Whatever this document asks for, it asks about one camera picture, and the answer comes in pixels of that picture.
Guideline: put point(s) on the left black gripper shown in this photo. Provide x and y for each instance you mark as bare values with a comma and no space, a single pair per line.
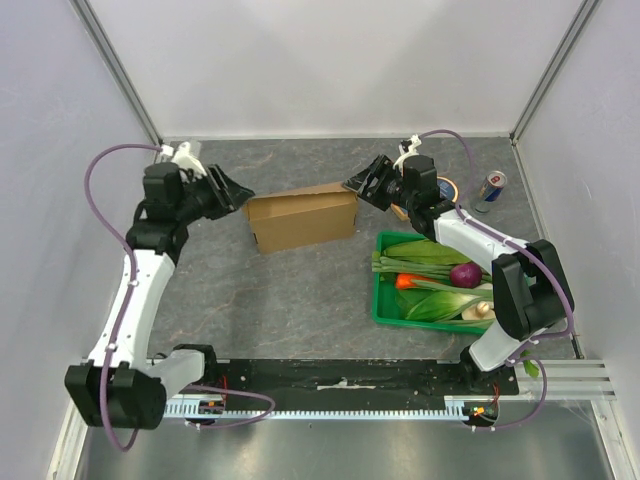
229,197

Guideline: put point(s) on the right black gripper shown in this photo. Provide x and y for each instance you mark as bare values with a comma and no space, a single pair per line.
379,181

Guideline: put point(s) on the brown cardboard box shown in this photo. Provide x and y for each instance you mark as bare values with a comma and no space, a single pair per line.
302,217

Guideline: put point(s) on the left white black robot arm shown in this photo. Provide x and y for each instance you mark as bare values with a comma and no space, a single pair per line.
153,247

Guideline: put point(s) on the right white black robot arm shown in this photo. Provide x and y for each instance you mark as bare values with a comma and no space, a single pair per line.
530,290

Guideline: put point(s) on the orange blue rectangular box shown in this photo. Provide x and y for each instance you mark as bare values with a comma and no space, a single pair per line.
400,212

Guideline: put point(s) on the orange carrot piece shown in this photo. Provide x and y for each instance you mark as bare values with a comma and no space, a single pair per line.
407,280

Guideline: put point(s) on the green bean bundle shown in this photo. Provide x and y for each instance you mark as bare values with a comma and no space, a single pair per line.
385,265

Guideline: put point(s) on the green plastic tray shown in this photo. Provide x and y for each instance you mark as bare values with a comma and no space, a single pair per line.
395,315

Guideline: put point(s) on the blue silver drink can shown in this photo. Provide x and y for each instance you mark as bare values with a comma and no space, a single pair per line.
489,191

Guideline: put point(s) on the leafy green vegetable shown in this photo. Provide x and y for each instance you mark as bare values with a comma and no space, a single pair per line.
430,305

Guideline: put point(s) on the purple onion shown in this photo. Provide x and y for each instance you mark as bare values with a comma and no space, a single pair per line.
467,276

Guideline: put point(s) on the beige mushroom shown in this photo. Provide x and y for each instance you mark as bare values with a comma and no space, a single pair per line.
480,308

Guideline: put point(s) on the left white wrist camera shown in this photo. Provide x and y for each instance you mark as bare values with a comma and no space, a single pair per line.
185,156

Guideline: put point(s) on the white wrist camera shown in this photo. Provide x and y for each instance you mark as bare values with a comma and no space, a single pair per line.
185,156
407,148

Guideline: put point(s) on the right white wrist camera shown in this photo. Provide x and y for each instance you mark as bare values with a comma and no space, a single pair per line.
407,148

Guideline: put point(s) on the left aluminium frame post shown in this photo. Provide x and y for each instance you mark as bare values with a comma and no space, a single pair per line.
107,51

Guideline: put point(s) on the aluminium frame post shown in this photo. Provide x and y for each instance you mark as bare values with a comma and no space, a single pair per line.
569,40
107,51

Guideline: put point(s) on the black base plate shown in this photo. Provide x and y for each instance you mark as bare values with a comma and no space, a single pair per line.
280,377

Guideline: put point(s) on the grey slotted cable duct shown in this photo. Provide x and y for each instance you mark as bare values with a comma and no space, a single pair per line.
193,407

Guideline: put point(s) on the right aluminium frame post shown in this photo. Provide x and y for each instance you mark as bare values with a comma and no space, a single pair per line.
569,40

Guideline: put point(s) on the aluminium front rail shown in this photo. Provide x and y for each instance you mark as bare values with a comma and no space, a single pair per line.
575,377

